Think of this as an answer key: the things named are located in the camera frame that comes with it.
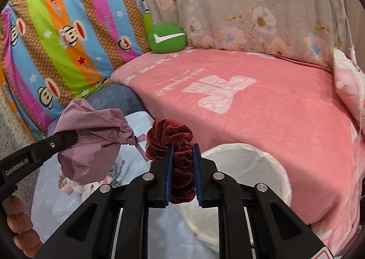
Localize mauve satin cloth bag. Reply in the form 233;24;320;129
55;98;148;184

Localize pink blanket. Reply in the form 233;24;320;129
111;49;364;255

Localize blue-grey velvet pillow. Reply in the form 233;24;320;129
46;82;149;137

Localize pink floral small pillow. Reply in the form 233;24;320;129
334;48;364;133

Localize colourful monkey print pillow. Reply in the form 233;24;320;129
1;0;152;140

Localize trash bin with white liner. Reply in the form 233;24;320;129
178;144;292;251

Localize light pink cloth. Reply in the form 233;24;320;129
57;174;78;195

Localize dark red velvet scrunchie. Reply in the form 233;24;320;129
145;119;196;204

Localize person's left hand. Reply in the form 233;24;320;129
7;196;43;258

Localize green checkmark plush cushion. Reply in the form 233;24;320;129
148;24;187;54

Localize grey floral quilt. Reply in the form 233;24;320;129
146;0;351;68

